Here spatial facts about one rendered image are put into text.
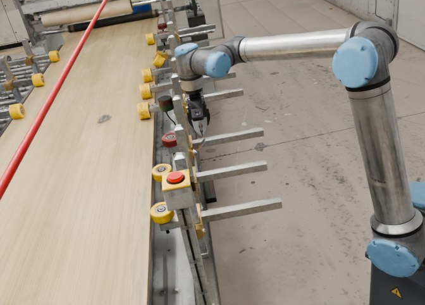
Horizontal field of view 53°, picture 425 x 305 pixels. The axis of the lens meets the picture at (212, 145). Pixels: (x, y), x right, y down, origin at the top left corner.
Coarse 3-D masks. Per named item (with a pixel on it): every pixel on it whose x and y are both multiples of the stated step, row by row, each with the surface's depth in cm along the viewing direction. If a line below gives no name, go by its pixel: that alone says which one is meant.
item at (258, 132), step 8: (256, 128) 194; (216, 136) 193; (224, 136) 192; (232, 136) 191; (240, 136) 192; (248, 136) 192; (256, 136) 193; (192, 144) 191; (208, 144) 192; (216, 144) 193
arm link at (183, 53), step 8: (176, 48) 157; (184, 48) 155; (192, 48) 154; (176, 56) 156; (184, 56) 155; (176, 64) 160; (184, 64) 156; (184, 72) 158; (192, 72) 157; (184, 80) 161
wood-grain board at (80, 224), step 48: (96, 48) 332; (144, 48) 312; (96, 96) 246; (0, 144) 211; (48, 144) 203; (96, 144) 196; (144, 144) 189; (48, 192) 167; (96, 192) 162; (144, 192) 158; (0, 240) 146; (48, 240) 142; (96, 240) 139; (144, 240) 135; (0, 288) 127; (48, 288) 124; (96, 288) 121; (144, 288) 119
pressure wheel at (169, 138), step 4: (172, 132) 193; (164, 136) 191; (168, 136) 191; (172, 136) 190; (164, 140) 188; (168, 140) 187; (172, 140) 187; (164, 144) 189; (168, 144) 187; (172, 144) 187; (176, 144) 188
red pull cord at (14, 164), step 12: (96, 12) 82; (84, 36) 68; (72, 60) 58; (60, 84) 51; (48, 96) 47; (48, 108) 45; (36, 120) 42; (36, 132) 41; (24, 144) 38; (12, 168) 35; (0, 180) 33; (0, 192) 32
